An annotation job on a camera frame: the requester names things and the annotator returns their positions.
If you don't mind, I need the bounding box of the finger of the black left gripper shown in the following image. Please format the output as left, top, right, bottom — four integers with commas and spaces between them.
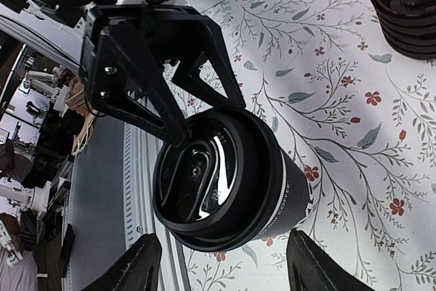
98, 24, 190, 147
172, 15, 246, 109

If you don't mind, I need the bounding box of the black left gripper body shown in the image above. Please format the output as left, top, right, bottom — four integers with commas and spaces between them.
80, 5, 210, 110

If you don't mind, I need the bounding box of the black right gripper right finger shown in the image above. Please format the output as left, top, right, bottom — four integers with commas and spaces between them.
286, 229, 373, 291

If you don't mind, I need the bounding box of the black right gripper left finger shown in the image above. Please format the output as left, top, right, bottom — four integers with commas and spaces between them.
82, 233, 162, 291

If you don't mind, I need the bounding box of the black paper coffee cup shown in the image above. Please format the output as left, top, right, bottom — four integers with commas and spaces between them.
256, 150, 313, 239

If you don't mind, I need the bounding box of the stack of black lids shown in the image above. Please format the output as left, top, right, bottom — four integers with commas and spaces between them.
371, 0, 435, 60

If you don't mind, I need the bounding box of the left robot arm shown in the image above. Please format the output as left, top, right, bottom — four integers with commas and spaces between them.
1, 0, 245, 147

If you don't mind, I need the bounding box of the floral tablecloth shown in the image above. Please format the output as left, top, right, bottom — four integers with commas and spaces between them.
163, 0, 436, 291

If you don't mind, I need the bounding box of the front aluminium rail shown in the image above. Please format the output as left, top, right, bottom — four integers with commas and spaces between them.
63, 117, 190, 290

